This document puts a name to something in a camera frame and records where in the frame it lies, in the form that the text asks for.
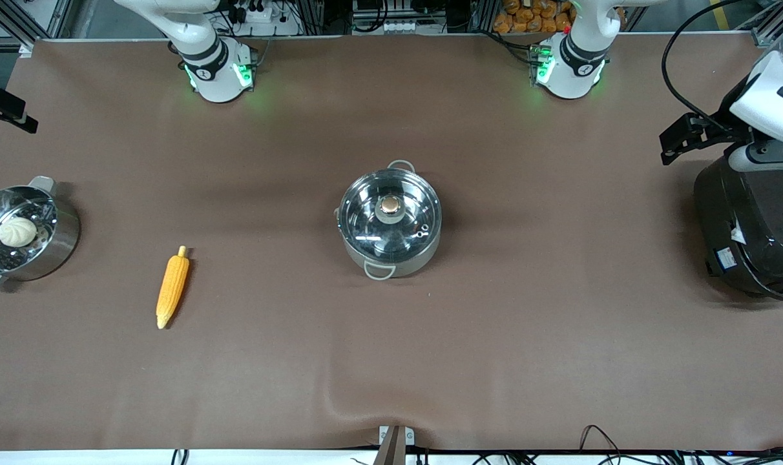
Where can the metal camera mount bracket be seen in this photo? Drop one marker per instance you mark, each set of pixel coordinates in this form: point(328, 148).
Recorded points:
point(395, 442)

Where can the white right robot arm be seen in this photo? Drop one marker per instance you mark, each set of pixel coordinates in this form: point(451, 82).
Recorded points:
point(214, 61)

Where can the stainless steel steamer pot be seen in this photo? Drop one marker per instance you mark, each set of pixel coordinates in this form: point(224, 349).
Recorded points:
point(55, 248)

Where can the yellow corn cob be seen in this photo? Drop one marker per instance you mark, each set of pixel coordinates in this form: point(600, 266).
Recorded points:
point(172, 289)

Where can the black rice cooker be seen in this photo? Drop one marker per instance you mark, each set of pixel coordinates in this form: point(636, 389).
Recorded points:
point(750, 232)

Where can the aluminium frame profile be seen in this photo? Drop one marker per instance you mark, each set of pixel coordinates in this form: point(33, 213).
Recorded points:
point(776, 22)
point(17, 22)

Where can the brown table mat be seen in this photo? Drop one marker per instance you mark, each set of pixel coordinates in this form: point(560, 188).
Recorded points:
point(391, 361)

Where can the bag of orange items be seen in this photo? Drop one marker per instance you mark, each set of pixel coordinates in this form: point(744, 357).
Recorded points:
point(533, 16)

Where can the grey cooking pot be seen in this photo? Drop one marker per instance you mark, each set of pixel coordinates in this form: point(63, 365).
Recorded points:
point(391, 263)

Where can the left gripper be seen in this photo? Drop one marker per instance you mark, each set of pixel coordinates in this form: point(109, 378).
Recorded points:
point(716, 130)

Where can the white power strip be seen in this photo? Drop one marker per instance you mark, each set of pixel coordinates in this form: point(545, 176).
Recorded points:
point(398, 27)

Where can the white steamed bun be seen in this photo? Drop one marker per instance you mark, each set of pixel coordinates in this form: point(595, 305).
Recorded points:
point(17, 231)

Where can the glass pot lid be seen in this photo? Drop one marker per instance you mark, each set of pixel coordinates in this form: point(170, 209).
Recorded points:
point(389, 213)

